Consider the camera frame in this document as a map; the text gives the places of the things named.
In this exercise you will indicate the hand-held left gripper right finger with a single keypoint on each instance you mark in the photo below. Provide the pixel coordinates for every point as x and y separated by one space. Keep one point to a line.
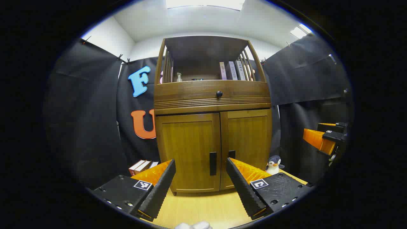
241 187

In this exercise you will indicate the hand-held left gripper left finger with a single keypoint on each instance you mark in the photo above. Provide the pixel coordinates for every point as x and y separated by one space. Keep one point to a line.
162 187

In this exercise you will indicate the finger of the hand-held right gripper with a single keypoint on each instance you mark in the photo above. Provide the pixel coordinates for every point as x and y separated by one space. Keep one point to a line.
334 136
330 127

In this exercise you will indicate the wooden cabinet door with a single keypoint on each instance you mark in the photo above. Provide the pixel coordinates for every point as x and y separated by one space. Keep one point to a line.
187 149
248 133

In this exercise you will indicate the wooden double-door shoe cabinet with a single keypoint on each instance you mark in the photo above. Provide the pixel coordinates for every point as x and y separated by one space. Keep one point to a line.
203 47

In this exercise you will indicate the blue book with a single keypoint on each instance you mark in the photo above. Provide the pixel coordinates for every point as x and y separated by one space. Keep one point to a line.
154 164

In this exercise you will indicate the brown book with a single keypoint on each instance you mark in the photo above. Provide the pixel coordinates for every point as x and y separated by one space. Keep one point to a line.
144 165

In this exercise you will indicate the red-brown book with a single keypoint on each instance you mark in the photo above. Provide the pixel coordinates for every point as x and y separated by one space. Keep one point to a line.
135 168

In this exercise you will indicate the penguin plush toy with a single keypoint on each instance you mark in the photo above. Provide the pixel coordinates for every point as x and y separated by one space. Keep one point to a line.
273 165

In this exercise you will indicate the wooden drawer with black knob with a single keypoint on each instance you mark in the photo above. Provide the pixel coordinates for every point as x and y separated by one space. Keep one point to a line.
190 92

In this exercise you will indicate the small ceiling light panel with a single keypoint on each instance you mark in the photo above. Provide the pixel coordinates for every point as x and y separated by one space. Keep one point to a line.
300 31

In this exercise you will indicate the grey shelf book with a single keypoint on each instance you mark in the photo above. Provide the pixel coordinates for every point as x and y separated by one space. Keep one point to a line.
241 71

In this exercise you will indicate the clear pump bottle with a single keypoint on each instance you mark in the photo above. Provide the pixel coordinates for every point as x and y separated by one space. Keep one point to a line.
179 78

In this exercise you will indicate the black backdrop cloth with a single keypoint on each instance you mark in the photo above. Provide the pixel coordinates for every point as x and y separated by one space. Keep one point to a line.
79 111

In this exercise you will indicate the purple shelf book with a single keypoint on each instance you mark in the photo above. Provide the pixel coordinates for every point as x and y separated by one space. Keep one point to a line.
232 70

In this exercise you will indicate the pink shelf book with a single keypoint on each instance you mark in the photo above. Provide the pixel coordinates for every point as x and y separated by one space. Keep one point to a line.
223 70

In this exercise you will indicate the large ceiling light panel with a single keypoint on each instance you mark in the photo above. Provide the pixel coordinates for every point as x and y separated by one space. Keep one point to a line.
203 3

